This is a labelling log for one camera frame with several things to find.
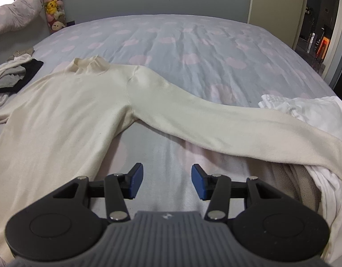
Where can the black garment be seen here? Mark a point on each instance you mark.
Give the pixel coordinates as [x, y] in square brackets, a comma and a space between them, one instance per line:
[30, 68]

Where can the grey garment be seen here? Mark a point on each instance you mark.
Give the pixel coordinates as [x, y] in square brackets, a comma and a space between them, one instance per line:
[6, 79]

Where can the white door frame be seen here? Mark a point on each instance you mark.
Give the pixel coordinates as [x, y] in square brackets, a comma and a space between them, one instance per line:
[338, 47]

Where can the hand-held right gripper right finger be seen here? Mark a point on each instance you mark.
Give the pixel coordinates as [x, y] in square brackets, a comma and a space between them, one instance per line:
[198, 182]

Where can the polka dot bed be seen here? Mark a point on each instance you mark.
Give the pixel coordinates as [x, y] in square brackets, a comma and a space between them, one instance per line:
[187, 55]

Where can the orange item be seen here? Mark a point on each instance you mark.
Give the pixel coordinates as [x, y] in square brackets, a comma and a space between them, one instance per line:
[322, 48]

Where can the beige fleece cloth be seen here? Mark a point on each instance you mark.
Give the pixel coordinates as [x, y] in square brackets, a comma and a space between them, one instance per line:
[301, 183]

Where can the small beige cloth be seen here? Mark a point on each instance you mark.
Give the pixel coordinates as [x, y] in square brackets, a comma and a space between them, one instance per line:
[22, 52]

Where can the cream turtleneck sweater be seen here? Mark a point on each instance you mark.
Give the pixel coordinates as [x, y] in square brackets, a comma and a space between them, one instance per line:
[62, 116]

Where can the white knit top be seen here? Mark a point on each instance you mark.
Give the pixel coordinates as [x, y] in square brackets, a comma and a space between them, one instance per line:
[9, 66]

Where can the rolled pink grey duvet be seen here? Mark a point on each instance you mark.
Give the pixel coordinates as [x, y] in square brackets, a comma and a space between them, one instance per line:
[17, 14]

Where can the white wrinkled shirt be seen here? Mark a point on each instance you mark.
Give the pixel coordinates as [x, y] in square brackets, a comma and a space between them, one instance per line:
[313, 114]

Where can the cream door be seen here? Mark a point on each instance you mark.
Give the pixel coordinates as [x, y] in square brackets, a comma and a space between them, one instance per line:
[276, 5]

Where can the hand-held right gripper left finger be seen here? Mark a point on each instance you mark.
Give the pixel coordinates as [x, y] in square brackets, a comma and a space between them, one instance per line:
[136, 180]

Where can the clear tube of plush toys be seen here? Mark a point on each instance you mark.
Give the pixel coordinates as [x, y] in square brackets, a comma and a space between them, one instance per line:
[52, 5]

